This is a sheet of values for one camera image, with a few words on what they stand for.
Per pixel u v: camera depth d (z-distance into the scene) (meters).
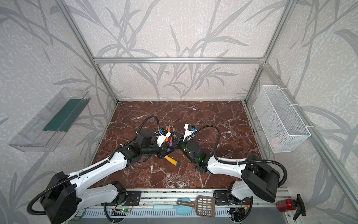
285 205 0.65
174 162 0.85
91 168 0.47
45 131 0.64
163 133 0.69
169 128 1.05
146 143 0.62
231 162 0.51
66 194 0.39
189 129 0.68
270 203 0.72
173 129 1.01
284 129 0.60
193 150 0.58
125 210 0.70
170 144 0.75
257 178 0.42
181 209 0.71
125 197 0.68
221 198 0.72
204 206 0.72
